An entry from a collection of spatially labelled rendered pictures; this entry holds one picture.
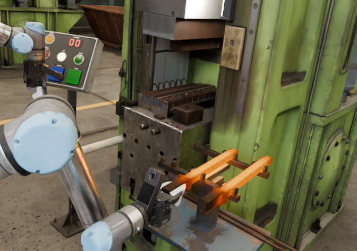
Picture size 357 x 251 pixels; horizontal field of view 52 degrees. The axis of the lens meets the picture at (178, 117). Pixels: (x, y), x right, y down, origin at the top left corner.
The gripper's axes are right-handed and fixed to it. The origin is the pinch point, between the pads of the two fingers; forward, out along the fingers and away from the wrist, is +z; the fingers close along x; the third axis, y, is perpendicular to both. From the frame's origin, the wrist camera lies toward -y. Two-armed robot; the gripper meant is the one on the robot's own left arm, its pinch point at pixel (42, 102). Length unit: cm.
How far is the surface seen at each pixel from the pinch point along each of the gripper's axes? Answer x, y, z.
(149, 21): 14, -44, -39
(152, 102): 19.7, -45.7, -2.7
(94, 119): -205, -93, 93
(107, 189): -62, -56, 94
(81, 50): -20.4, -23.6, -19.7
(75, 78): -13.9, -18.5, -7.0
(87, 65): -13.9, -24.7, -13.4
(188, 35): 26, -58, -35
